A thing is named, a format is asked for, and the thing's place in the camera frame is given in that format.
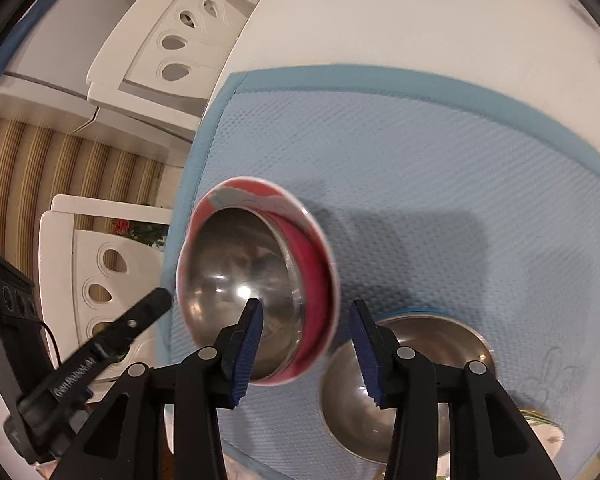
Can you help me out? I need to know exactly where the red steel bowl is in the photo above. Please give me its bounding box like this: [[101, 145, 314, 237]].
[[176, 176, 341, 387]]

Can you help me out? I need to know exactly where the floral seat cushion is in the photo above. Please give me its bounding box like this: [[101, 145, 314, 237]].
[[111, 217, 169, 252]]

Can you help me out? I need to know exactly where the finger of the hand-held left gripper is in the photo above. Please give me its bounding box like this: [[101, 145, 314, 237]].
[[92, 287, 174, 361]]

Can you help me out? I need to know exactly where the striped rug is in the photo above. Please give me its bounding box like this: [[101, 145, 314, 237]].
[[0, 112, 181, 261]]

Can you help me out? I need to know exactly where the grey cabinet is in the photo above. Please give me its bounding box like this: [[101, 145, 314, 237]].
[[2, 0, 148, 113]]

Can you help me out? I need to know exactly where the light blue table mat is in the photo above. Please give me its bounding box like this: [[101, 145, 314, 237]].
[[162, 64, 600, 480]]

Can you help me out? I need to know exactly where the white chair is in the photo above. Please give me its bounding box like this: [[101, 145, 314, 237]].
[[39, 195, 177, 377], [86, 0, 261, 142]]

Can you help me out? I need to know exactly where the black cable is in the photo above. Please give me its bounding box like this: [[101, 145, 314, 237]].
[[39, 321, 65, 367]]

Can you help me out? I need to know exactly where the floral white plate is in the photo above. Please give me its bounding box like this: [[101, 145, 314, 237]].
[[522, 409, 567, 463]]

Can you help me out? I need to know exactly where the blue steel bowl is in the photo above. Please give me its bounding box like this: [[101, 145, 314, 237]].
[[320, 307, 496, 466]]

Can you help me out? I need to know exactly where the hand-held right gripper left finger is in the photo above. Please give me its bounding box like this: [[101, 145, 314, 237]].
[[50, 299, 265, 480]]

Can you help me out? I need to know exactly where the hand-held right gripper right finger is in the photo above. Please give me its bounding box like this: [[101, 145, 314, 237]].
[[349, 299, 563, 480]]

